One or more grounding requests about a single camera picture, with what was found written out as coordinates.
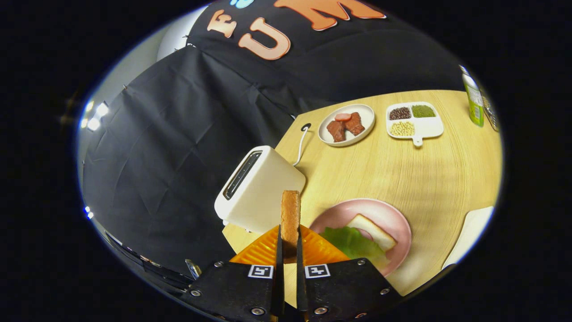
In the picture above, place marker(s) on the white bread slice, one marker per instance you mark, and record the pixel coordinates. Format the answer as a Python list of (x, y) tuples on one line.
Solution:
[(375, 232)]

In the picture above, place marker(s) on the black backdrop cloth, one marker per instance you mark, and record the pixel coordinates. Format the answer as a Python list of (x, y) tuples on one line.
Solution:
[(178, 134)]

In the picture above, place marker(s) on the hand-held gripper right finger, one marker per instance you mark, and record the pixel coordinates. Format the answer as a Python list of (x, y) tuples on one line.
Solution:
[(300, 281)]

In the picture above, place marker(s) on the pink plate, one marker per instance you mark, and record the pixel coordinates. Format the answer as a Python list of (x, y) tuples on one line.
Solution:
[(380, 210)]

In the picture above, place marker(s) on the green label metal bottle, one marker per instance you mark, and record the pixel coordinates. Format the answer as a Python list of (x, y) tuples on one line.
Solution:
[(474, 100)]

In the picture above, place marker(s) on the brown meat piece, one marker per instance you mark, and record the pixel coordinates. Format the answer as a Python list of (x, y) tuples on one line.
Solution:
[(355, 125), (336, 131)]

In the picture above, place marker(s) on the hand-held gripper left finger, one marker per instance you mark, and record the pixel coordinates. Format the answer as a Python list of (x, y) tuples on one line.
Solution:
[(279, 277)]

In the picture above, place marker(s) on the white divided bean dish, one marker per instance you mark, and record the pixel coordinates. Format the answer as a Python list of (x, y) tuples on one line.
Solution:
[(426, 125)]

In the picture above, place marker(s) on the toasted bread slice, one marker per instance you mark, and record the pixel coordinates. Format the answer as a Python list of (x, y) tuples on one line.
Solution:
[(290, 219)]

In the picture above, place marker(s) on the white toaster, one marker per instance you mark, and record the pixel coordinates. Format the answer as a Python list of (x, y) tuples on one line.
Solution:
[(263, 192)]

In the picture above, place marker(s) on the small white plate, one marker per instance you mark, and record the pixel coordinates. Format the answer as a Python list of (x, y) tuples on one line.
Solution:
[(471, 232)]

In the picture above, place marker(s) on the round white plate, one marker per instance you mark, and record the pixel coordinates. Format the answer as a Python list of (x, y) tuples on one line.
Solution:
[(368, 116)]

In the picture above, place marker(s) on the pink sausage slice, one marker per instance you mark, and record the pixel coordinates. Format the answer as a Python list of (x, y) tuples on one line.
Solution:
[(342, 117)]

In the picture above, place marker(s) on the green lettuce leaf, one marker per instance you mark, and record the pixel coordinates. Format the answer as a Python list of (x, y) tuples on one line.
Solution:
[(353, 243)]

